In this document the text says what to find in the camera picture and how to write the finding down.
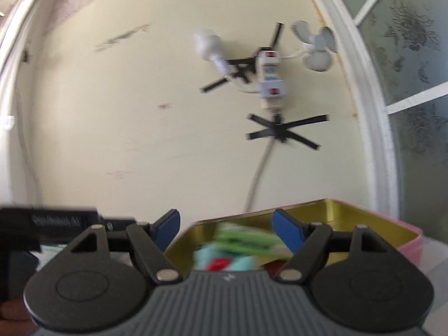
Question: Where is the white window frame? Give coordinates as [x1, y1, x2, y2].
[297, 0, 448, 225]

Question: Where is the white power strip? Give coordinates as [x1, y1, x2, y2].
[256, 49, 287, 112]

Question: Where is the small white fan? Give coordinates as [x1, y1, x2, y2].
[291, 20, 339, 73]

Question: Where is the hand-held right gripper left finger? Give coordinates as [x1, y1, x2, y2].
[65, 209, 183, 284]

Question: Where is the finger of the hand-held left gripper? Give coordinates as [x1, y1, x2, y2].
[100, 216, 152, 234]

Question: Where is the green packet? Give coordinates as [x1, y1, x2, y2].
[213, 223, 293, 260]

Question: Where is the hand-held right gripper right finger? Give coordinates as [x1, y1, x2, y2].
[272, 209, 396, 284]

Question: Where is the grey power cable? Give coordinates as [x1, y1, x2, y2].
[242, 139, 278, 215]

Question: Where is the thin white cable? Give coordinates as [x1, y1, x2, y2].
[280, 50, 309, 61]

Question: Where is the grey striped bed sheet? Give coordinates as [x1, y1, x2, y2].
[37, 234, 448, 326]

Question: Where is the white door frame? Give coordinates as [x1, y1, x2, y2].
[0, 0, 53, 204]

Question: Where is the black tape strip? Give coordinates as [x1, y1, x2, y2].
[270, 22, 285, 49]

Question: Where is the person's left hand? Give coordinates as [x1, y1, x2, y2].
[0, 299, 33, 323]

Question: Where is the teal pouch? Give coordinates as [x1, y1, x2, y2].
[193, 244, 261, 273]

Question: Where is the small black tape cross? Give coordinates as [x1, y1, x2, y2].
[199, 57, 257, 94]

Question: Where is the pink cardboard box container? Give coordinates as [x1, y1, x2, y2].
[164, 198, 423, 274]

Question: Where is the white light bulb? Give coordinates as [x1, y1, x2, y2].
[192, 29, 232, 77]

